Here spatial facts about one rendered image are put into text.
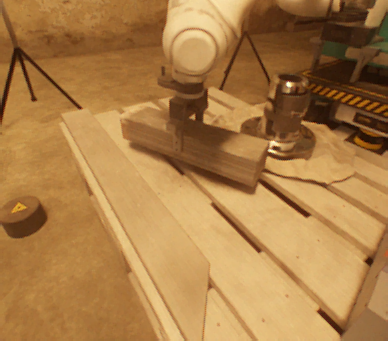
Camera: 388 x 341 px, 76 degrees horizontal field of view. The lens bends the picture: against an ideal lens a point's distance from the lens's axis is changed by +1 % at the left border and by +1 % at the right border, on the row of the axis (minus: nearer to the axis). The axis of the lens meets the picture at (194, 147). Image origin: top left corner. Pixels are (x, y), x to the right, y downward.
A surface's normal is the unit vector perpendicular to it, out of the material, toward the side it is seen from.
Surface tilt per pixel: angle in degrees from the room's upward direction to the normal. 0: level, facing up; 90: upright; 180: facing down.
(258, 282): 0
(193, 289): 0
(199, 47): 96
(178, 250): 0
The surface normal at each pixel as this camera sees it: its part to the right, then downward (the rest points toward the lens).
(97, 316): 0.03, -0.83
